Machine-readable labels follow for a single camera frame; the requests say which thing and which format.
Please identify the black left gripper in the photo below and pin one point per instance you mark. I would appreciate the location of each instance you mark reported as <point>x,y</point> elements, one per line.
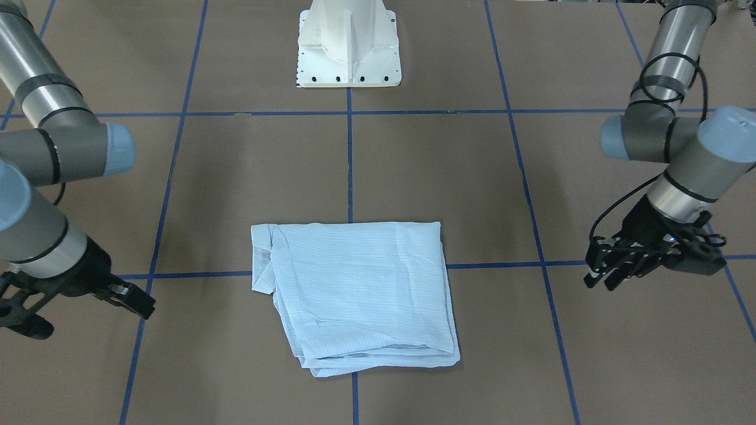
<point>642,222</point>

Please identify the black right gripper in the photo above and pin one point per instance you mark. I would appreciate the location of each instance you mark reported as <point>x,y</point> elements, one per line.
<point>84,270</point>

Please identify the light blue button-up shirt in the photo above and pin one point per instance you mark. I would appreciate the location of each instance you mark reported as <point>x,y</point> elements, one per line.
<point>352,297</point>

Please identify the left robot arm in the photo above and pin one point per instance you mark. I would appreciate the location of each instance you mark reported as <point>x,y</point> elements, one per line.
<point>667,121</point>

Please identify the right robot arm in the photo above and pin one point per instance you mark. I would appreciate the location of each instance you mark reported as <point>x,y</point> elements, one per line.
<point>47,254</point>

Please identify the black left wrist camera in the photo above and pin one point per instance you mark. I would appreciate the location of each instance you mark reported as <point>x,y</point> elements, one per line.
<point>695,251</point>

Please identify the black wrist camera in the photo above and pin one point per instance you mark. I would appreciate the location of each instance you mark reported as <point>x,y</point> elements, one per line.
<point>695,251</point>
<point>23,296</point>

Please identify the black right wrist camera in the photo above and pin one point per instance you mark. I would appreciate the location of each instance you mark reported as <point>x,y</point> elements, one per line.
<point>23,296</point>

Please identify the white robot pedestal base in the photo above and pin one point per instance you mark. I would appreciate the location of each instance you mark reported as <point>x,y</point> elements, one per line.
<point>348,44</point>

